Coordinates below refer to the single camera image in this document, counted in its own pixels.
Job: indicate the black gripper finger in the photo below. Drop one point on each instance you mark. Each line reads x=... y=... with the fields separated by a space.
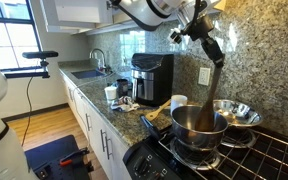
x=212 y=60
x=220 y=60

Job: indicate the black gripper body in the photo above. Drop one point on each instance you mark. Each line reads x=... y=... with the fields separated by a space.
x=209 y=45

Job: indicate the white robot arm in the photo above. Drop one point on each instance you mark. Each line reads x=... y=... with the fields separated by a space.
x=147 y=13

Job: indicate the white ceramic mug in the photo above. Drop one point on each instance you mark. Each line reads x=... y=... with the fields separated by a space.
x=178 y=101

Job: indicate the shallow silver bowl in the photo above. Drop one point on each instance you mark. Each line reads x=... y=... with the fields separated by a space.
x=244 y=115

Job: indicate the light wooden spatula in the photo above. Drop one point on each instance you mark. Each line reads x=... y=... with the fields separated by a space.
x=157 y=111

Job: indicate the deep stainless steel bowl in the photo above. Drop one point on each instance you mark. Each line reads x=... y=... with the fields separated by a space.
x=190 y=133

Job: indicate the black patterned mug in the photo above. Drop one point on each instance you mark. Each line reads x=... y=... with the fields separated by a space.
x=122 y=88

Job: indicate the black kitchen stove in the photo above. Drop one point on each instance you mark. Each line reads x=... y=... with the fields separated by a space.
x=150 y=163

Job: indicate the black steel air fryer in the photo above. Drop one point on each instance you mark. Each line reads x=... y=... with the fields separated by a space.
x=152 y=80

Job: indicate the patterned kitchen cloth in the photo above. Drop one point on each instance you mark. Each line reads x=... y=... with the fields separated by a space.
x=125 y=104

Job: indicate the white paper cup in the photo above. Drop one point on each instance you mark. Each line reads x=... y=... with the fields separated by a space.
x=110 y=93

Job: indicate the chrome sink faucet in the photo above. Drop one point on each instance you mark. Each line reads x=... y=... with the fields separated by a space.
x=100 y=58

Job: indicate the kitchen sink basin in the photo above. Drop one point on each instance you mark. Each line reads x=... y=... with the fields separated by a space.
x=88 y=73

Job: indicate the white upper cabinet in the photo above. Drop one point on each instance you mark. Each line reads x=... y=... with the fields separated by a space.
x=77 y=13

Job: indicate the white lower cabinets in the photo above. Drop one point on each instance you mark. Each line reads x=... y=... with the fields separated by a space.
x=97 y=140

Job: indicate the black perforated robot cart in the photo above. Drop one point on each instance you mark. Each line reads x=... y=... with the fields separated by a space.
x=54 y=156

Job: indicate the black framed window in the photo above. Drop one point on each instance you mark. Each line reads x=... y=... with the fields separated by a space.
x=10 y=33

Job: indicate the white wall outlet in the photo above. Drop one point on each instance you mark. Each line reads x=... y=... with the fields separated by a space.
x=204 y=76

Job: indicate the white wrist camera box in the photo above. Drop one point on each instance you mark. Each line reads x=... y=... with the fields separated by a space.
x=175 y=36

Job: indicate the black stereo camera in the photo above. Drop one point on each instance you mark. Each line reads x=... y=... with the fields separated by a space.
x=40 y=54

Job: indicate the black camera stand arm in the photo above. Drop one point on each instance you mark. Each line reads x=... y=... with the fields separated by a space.
x=27 y=74

